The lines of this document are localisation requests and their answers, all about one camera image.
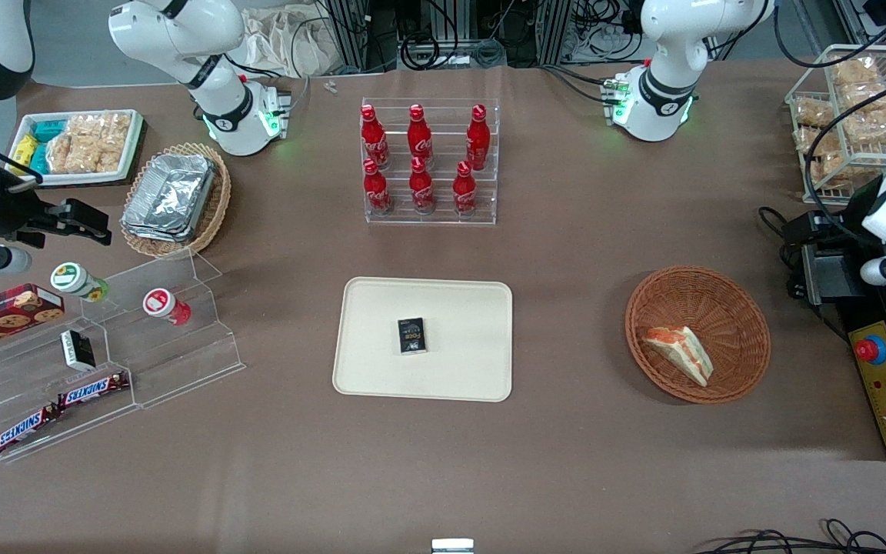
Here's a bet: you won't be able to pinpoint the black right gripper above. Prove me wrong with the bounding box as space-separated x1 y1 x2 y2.
0 179 114 249

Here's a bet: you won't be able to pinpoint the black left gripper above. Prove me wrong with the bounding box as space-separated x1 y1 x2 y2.
781 209 871 306

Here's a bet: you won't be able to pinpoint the triangular sandwich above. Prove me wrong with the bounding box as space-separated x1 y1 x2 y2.
642 325 714 388

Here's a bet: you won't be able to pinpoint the brown wicker basket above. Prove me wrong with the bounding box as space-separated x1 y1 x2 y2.
625 265 772 405

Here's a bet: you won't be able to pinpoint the white rectangular snack tray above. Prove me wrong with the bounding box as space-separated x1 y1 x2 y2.
8 108 145 189

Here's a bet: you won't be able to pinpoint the light woven oval basket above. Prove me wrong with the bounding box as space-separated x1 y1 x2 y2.
119 142 232 259

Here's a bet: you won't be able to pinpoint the cream plastic serving tray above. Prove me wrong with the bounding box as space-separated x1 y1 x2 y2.
332 276 514 403

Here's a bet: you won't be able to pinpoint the green sunflower lid jar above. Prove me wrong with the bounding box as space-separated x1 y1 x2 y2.
50 262 111 303

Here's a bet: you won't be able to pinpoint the bagged rice crackers pack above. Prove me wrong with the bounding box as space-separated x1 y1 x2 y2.
46 112 133 175

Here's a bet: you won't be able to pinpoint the bagged fried snack pack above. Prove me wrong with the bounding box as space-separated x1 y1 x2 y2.
808 149 850 187
792 95 837 128
838 80 886 145
831 57 880 87
795 126 830 156

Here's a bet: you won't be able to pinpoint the stacked aluminium foil containers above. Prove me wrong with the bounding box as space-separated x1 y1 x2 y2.
121 152 218 244

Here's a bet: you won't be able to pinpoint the black side stand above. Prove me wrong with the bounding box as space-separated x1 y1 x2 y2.
828 181 886 462

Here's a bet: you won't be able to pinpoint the red plaid cookie box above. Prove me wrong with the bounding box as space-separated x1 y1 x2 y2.
0 283 66 357

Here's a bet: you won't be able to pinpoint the red jar white lid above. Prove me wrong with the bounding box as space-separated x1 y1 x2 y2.
142 287 192 327

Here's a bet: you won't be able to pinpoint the red emergency stop button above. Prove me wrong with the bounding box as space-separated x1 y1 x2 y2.
854 335 886 367

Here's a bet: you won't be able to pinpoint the small black white box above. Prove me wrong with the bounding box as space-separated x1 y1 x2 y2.
59 329 97 372

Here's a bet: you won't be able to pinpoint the snickers chocolate bar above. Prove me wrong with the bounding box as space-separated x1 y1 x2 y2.
0 403 62 456
56 371 131 411

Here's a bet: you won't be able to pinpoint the clear acrylic stepped shelf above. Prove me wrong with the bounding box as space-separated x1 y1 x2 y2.
0 247 247 465

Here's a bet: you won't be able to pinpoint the white cloth bag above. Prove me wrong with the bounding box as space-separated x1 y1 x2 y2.
241 6 338 78

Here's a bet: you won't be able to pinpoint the red cola bottle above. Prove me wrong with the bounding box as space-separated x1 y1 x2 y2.
362 158 395 216
465 104 492 172
452 159 479 218
408 156 436 215
360 104 391 171
407 103 435 167

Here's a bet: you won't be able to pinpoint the small black card box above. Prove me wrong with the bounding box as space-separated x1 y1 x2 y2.
397 316 428 356

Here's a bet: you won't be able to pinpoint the clear acrylic bottle rack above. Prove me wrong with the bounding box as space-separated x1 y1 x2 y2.
360 97 501 227

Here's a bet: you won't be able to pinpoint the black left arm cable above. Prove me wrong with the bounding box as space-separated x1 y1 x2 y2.
803 80 886 225

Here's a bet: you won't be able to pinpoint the white wire rack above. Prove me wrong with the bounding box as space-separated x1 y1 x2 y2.
784 44 886 205

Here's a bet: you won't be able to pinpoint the black floor cable bundle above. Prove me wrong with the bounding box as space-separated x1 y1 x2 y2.
693 519 886 554

